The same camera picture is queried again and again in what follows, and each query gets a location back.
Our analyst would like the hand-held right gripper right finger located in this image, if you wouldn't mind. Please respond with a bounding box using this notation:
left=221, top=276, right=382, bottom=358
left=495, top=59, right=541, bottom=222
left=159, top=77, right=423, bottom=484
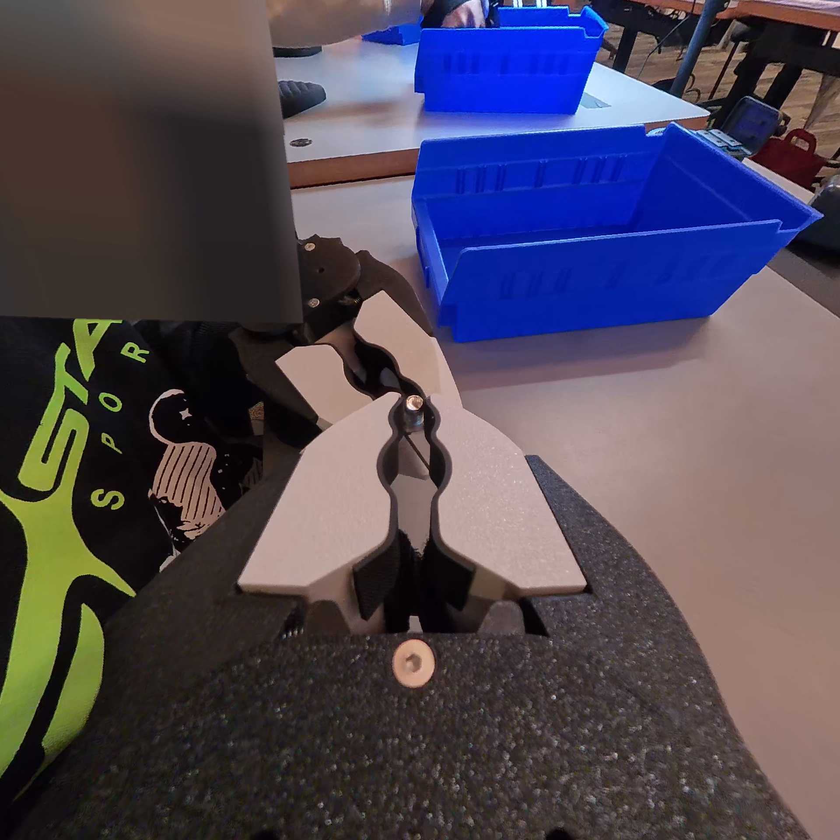
left=420, top=398, right=589, bottom=624

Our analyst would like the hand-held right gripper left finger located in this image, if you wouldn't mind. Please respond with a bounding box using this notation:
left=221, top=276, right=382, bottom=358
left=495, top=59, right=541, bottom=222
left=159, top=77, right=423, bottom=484
left=237, top=392, right=408, bottom=624

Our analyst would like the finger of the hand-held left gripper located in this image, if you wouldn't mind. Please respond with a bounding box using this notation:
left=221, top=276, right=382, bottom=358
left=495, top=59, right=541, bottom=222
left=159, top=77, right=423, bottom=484
left=272, top=339, right=395, bottom=431
left=352, top=290, right=464, bottom=409

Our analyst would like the blue plastic bin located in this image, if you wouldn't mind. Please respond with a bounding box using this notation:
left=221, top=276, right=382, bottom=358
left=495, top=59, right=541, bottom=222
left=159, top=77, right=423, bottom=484
left=361, top=19, right=424, bottom=47
left=411, top=122, right=821, bottom=345
left=415, top=7, right=609, bottom=115

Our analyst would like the person's left forearm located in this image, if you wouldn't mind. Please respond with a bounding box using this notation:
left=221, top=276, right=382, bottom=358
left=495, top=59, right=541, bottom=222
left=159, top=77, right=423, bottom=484
left=138, top=322, right=270, bottom=408

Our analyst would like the black printed shirt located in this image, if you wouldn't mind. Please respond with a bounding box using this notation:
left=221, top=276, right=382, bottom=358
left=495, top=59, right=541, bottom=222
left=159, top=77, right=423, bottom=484
left=0, top=319, right=279, bottom=788

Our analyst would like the dark blue bag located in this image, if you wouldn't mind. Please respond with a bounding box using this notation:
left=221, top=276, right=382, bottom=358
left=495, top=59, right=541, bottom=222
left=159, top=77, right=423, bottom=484
left=696, top=95, right=783, bottom=160

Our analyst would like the red bag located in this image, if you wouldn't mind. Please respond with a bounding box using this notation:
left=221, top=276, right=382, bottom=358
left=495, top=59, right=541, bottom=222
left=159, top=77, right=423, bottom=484
left=751, top=129, right=829, bottom=186

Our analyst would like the grey tool case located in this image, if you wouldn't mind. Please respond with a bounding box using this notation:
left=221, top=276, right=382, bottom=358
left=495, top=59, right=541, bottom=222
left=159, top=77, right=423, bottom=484
left=814, top=184, right=840, bottom=258

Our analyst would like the long wooden desk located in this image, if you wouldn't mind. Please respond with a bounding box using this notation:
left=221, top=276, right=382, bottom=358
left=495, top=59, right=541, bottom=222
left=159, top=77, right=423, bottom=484
left=716, top=0, right=840, bottom=109

